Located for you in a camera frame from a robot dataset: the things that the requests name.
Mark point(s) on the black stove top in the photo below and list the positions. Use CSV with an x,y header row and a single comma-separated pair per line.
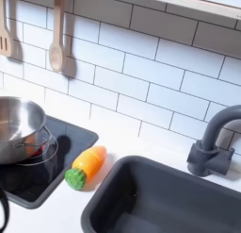
x,y
37,177

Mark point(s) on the white wall shelf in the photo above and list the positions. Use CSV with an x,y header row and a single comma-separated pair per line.
x,y
194,2

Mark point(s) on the wooden slotted spatula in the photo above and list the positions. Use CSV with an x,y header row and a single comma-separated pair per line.
x,y
5,38

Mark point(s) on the steel pot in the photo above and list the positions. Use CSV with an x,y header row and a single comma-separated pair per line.
x,y
18,126

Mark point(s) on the orange toy carrot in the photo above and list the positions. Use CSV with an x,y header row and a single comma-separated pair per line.
x,y
87,165

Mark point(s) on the dark grey sink basin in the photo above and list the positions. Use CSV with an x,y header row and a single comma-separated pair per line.
x,y
163,199

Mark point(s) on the dark grey tap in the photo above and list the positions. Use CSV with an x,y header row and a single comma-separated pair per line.
x,y
211,148

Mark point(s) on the wooden spoon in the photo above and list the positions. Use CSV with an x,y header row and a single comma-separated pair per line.
x,y
57,45

